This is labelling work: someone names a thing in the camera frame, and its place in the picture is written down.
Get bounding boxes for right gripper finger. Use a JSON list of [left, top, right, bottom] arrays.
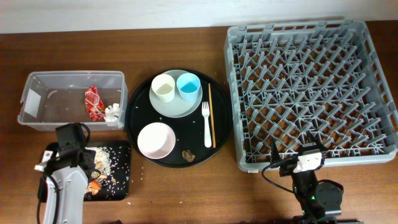
[[306, 131, 327, 152], [270, 139, 280, 168]]

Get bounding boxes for orange carrot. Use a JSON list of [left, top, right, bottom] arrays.
[[88, 180, 101, 190]]

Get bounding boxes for rice and food scraps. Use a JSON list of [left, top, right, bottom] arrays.
[[83, 146, 130, 196]]

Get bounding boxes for red snack wrapper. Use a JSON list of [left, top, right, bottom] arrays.
[[85, 85, 105, 121]]

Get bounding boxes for white tissue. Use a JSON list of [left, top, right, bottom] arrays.
[[104, 103, 120, 122]]

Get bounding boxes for brown food lump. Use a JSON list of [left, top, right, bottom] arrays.
[[182, 150, 196, 162]]

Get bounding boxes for pink bowl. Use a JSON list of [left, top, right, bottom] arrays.
[[137, 122, 177, 159]]

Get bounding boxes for white cup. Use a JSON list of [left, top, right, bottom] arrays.
[[151, 73, 175, 103]]

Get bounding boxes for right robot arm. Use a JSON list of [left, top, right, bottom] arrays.
[[261, 131, 344, 223]]

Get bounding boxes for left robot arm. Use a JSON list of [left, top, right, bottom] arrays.
[[35, 142, 95, 223]]

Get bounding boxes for grey dishwasher rack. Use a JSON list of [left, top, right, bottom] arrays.
[[224, 21, 397, 173]]

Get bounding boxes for rectangular black tray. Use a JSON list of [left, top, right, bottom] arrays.
[[37, 140, 132, 202]]

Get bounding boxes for clear plastic bin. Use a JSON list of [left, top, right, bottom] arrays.
[[17, 71, 128, 131]]

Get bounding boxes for wooden chopstick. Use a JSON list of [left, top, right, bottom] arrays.
[[208, 83, 216, 149]]

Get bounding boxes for white plastic fork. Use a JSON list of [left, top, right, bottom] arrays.
[[201, 101, 212, 147]]

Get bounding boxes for round black tray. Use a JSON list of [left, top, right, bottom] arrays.
[[125, 70, 233, 168]]

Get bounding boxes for light blue cup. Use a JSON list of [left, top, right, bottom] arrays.
[[177, 73, 201, 101]]

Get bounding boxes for grey plate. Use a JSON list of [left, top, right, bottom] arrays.
[[149, 86, 203, 118]]

